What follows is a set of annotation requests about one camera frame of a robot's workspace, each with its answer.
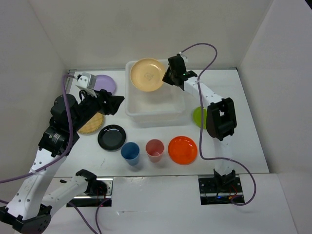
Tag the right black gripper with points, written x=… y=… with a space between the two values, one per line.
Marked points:
x=165 y=78

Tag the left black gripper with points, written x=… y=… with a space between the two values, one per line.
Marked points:
x=112 y=103

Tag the beige round plate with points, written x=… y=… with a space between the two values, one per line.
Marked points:
x=146 y=74

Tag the purple round plate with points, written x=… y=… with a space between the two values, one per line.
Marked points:
x=105 y=82

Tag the yellow woven pattern plate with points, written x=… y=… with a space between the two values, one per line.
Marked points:
x=94 y=124

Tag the green round plate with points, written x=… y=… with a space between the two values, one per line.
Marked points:
x=197 y=116

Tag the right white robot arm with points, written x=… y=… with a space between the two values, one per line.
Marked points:
x=220 y=118

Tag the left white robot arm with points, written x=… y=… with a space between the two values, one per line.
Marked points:
x=31 y=209

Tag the white plastic bin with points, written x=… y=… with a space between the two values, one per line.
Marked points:
x=158 y=108

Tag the black round plate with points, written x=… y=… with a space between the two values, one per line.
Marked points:
x=111 y=137

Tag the blue plastic cup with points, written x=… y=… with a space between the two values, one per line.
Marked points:
x=130 y=152

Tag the pink plastic cup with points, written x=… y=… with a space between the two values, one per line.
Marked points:
x=154 y=149

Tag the orange round plate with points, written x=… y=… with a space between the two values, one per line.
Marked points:
x=182 y=150

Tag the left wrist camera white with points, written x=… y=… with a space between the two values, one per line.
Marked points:
x=86 y=82

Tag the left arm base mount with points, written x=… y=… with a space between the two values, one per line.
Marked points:
x=103 y=192

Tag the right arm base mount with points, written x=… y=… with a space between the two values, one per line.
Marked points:
x=210 y=194

